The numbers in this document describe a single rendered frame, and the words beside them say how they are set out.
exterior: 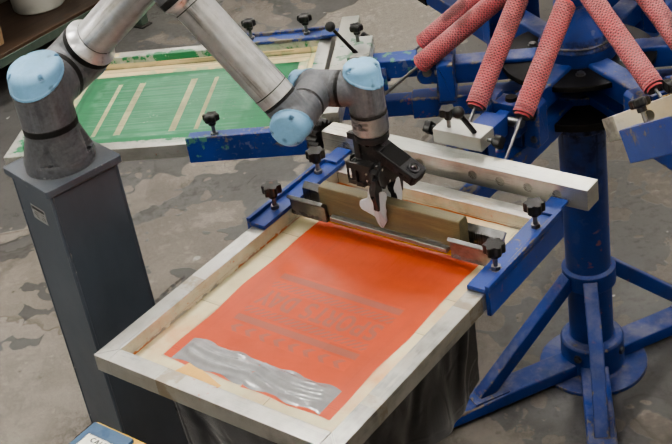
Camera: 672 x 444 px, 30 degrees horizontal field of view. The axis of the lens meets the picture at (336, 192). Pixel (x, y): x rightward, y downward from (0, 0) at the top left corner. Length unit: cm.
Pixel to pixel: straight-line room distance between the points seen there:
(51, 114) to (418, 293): 82
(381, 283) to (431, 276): 10
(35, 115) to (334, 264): 68
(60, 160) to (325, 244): 58
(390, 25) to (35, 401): 278
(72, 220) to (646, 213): 233
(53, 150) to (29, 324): 185
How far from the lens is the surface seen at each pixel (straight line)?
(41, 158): 265
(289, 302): 253
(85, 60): 266
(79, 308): 280
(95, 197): 269
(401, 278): 254
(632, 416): 362
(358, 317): 246
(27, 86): 258
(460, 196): 271
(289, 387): 231
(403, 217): 258
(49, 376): 415
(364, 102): 246
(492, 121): 288
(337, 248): 266
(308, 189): 276
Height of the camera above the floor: 242
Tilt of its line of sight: 31 degrees down
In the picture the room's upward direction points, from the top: 10 degrees counter-clockwise
